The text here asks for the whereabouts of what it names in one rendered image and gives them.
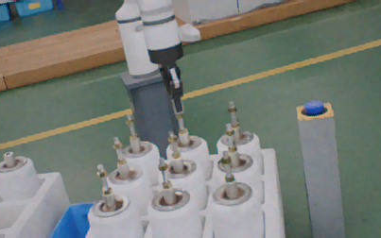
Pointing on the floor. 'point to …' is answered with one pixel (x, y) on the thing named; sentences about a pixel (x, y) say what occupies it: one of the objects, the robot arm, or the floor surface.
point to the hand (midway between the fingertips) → (177, 104)
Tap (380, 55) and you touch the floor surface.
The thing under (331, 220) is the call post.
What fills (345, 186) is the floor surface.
